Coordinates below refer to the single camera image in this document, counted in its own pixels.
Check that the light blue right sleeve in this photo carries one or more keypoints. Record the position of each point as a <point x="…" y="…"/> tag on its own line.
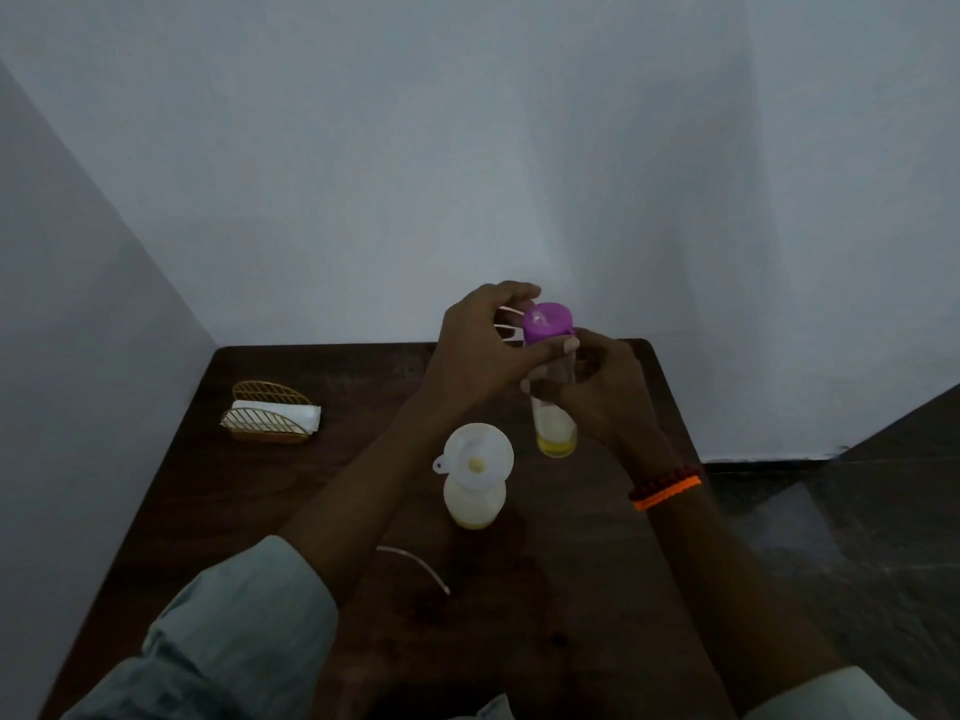
<point x="832" y="697"/>

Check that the light blue left sleeve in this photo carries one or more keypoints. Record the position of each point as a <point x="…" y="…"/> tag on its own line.
<point x="240" y="637"/>

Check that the orange wrist band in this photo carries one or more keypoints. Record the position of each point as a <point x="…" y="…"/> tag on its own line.
<point x="667" y="494"/>

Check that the white plastic funnel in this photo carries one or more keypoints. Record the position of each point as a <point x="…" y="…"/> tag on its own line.
<point x="480" y="453"/>

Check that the person's left forearm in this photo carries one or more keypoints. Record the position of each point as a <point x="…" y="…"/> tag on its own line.
<point x="360" y="502"/>

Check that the light blue sleeve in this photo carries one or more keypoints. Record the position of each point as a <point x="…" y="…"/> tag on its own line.
<point x="240" y="637"/>
<point x="832" y="697"/>

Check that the person's right hand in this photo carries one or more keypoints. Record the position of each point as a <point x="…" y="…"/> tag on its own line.
<point x="611" y="401"/>

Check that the white folded napkins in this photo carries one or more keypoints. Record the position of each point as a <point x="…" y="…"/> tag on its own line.
<point x="296" y="413"/>

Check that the white translucent bottle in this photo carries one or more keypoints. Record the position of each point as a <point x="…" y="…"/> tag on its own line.
<point x="474" y="508"/>

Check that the person's right thumb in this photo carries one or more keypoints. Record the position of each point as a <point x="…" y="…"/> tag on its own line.
<point x="589" y="344"/>

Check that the white lid carry loop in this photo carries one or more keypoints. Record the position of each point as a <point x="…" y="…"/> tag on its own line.
<point x="511" y="311"/>

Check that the clear plastic bottle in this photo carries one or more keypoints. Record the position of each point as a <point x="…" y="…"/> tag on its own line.
<point x="556" y="431"/>

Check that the person's left hand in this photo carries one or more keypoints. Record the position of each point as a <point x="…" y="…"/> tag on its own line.
<point x="465" y="359"/>

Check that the person's right forearm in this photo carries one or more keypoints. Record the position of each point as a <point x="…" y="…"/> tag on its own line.
<point x="735" y="592"/>

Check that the purple bottle lid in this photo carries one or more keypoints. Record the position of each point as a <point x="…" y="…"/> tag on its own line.
<point x="547" y="322"/>

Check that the person's left thumb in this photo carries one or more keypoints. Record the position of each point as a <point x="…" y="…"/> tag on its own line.
<point x="549" y="350"/>

